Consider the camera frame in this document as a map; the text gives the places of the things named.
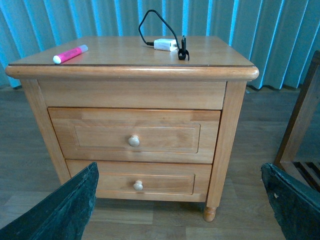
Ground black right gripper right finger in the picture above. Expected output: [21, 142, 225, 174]
[261, 162, 320, 240]

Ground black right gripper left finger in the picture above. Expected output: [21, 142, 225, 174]
[0, 162, 99, 240]

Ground wooden drawer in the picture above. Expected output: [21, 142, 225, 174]
[48, 107, 221, 164]
[65, 158, 213, 203]

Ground pink marker white caps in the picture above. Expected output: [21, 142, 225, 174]
[52, 44, 88, 65]

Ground dark wooden chair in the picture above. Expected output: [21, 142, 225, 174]
[273, 50, 320, 192]

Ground wooden nightstand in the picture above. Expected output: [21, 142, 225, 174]
[5, 36, 259, 222]

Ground light grey curtain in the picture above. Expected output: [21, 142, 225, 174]
[0, 0, 320, 89]

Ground white charger adapter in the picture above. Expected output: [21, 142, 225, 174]
[153, 38, 179, 52]

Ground black USB cable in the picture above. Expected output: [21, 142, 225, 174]
[138, 9, 190, 61]

